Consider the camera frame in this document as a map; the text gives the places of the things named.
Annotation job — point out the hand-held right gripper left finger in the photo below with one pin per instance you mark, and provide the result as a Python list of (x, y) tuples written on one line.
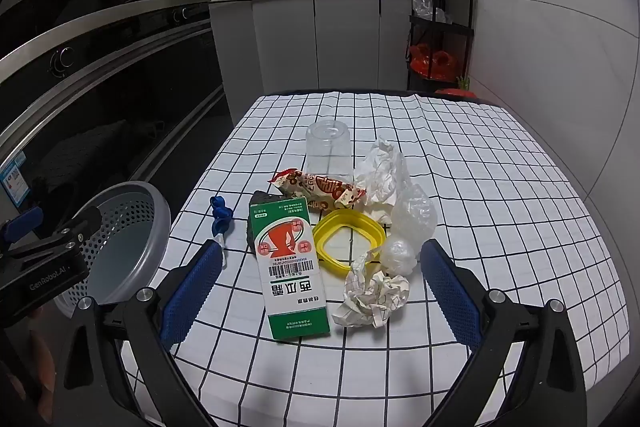
[(192, 297)]

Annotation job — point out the blue plastic piece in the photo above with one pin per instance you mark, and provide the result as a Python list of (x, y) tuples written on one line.
[(221, 213)]

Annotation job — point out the grey perforated plastic basket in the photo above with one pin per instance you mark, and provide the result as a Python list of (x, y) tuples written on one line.
[(125, 247)]

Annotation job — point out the grey kitchen cabinets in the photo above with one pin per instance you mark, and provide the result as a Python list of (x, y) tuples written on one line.
[(280, 42)]

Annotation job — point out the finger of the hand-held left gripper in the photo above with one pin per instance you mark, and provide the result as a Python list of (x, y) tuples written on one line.
[(22, 224), (75, 229)]

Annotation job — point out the black shelf rack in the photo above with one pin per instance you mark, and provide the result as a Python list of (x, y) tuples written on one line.
[(470, 7)]

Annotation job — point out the white black-checked tablecloth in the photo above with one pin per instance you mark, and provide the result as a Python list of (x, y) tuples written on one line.
[(500, 187)]

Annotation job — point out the red basin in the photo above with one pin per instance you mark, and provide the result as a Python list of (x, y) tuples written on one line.
[(455, 92)]

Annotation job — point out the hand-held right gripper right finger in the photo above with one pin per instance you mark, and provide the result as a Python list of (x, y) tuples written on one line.
[(450, 297)]

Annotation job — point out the red snack wrapper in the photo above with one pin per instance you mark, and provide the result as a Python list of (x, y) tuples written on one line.
[(325, 189)]

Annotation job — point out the black built-in oven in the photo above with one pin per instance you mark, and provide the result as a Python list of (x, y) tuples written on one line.
[(125, 72)]

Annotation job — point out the green and white carton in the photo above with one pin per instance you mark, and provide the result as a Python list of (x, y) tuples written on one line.
[(290, 267)]

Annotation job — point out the clear plastic bags on rack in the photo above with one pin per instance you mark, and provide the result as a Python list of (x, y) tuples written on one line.
[(425, 7)]

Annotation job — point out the green plant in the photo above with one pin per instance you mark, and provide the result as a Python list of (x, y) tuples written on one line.
[(463, 83)]

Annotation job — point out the crumpled white tissue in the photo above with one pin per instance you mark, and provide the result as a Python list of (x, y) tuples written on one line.
[(380, 172)]

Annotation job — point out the clear plastic wrap ball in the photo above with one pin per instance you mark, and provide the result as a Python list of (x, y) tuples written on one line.
[(398, 255)]

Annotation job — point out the grid-lined paper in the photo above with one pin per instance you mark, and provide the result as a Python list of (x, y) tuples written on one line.
[(370, 297)]

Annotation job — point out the blue sticker label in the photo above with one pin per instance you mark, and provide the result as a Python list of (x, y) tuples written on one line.
[(12, 182)]

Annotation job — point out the red plastic bags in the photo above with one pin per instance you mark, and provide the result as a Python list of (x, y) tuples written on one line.
[(430, 59)]

